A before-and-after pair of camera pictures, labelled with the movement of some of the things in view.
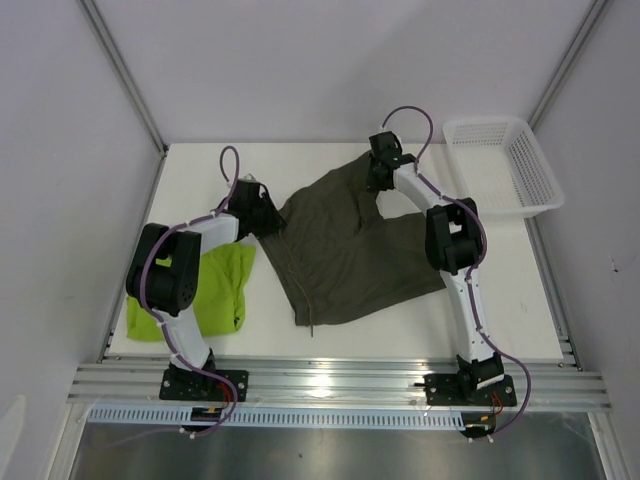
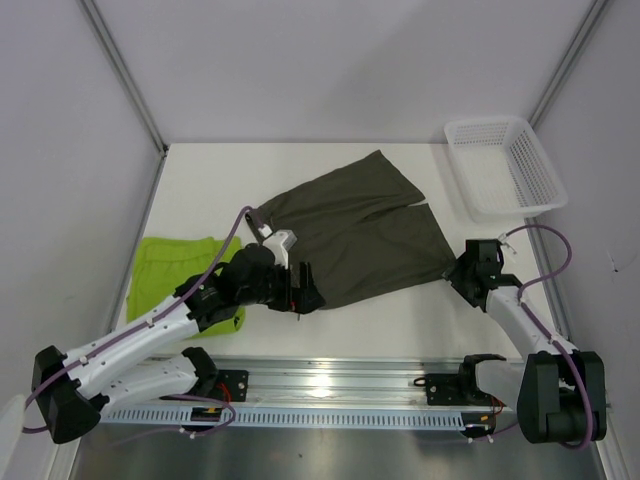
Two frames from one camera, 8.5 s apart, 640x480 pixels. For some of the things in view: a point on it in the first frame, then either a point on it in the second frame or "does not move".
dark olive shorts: x=334 y=250 does not move
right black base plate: x=444 y=390 does not move
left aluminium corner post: x=125 y=74 does not move
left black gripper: x=274 y=221 → x=310 y=298
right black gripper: x=372 y=183 → x=454 y=274
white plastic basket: x=502 y=167 does not move
